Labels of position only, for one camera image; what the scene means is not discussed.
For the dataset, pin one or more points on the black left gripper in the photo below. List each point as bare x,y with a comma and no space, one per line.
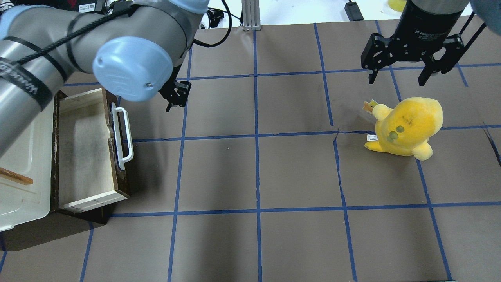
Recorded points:
177,94

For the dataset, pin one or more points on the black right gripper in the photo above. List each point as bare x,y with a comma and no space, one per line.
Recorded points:
426,21

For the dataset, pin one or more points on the dark wooden drawer front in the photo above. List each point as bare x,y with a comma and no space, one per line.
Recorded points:
89,140

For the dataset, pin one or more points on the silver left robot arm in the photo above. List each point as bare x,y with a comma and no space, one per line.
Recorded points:
134,53

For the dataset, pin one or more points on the yellow plush toy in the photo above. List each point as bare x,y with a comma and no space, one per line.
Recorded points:
405,129

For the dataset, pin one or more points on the black power adapter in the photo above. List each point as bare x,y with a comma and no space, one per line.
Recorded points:
352,11

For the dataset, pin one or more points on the cream cabinet body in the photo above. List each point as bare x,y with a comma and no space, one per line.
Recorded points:
31,156

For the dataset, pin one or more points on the aluminium frame post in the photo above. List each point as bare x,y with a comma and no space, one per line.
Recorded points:
251,15

